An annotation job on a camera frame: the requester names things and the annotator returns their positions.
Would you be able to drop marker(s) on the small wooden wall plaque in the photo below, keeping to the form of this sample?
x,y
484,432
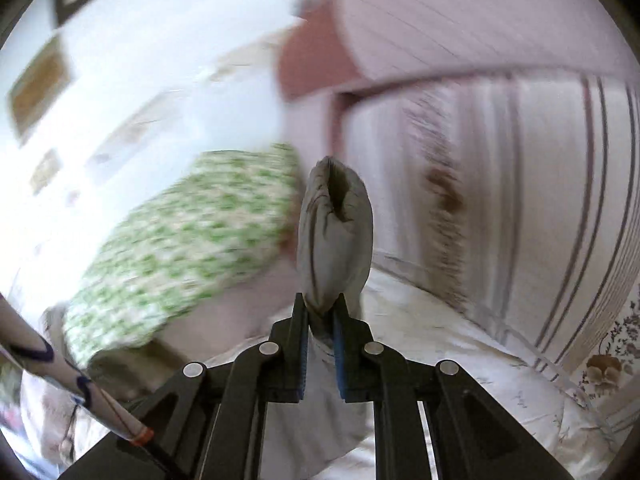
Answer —
x,y
45,171

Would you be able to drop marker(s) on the green white patterned pillow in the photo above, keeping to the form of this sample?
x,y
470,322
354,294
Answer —
x,y
219,225

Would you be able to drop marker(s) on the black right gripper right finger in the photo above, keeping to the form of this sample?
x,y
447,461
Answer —
x,y
432,421

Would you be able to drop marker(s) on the brown quilted puffer jacket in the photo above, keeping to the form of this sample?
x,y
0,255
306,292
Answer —
x,y
323,437

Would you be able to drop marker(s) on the white patterned pen-like rod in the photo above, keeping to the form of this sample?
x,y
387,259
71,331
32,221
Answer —
x,y
36,355

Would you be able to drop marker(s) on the wooden wall frame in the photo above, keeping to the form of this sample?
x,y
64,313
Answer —
x,y
44,79

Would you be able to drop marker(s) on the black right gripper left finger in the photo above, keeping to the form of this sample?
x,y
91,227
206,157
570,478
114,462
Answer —
x,y
209,422

